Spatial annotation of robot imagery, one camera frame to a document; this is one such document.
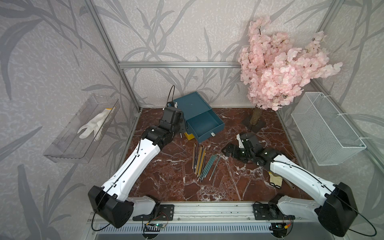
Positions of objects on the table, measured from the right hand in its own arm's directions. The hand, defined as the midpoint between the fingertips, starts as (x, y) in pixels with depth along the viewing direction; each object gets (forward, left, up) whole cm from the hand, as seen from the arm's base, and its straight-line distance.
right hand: (226, 152), depth 81 cm
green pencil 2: (-3, +6, -13) cm, 15 cm away
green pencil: (-3, +10, -13) cm, 17 cm away
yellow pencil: (+1, +15, -13) cm, 20 cm away
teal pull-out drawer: (+18, +12, +1) cm, 21 cm away
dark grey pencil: (+4, +19, -13) cm, 23 cm away
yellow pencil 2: (0, +14, -14) cm, 19 cm away
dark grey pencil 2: (+2, +17, -13) cm, 21 cm away
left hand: (+9, +23, +15) cm, 29 cm away
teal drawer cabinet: (+29, +19, +8) cm, 35 cm away
